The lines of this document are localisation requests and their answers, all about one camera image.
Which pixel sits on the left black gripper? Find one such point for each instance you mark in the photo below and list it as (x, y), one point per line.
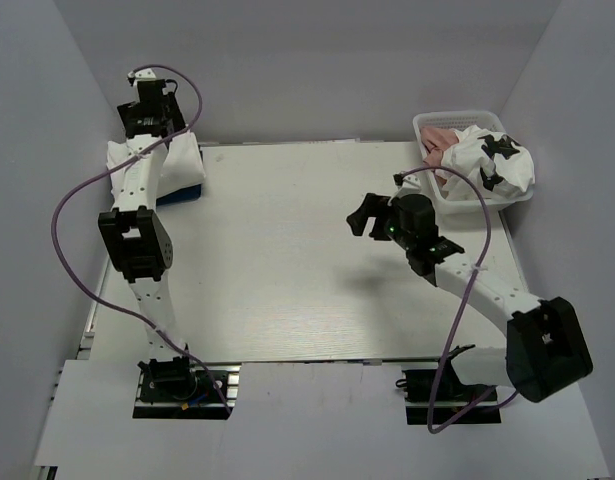
(130, 111)

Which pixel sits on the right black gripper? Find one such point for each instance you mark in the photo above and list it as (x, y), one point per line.
(373, 206)

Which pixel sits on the white red-print t-shirt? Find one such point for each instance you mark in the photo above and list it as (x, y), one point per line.
(117, 153)

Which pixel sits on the pink t-shirt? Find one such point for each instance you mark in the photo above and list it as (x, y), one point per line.
(436, 141)

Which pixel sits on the white black-print t-shirt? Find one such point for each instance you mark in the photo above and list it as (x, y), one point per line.
(497, 164)

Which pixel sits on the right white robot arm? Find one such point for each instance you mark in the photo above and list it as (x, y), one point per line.
(545, 349)

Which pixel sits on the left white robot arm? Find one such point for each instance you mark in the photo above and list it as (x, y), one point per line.
(138, 245)

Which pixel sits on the folded blue t-shirt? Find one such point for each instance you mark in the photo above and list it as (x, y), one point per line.
(184, 192)

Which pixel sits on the white plastic basket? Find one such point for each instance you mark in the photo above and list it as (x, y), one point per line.
(451, 191)

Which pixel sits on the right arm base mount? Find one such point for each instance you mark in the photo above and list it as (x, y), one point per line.
(452, 396)

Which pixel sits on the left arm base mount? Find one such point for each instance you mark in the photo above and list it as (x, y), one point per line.
(179, 390)

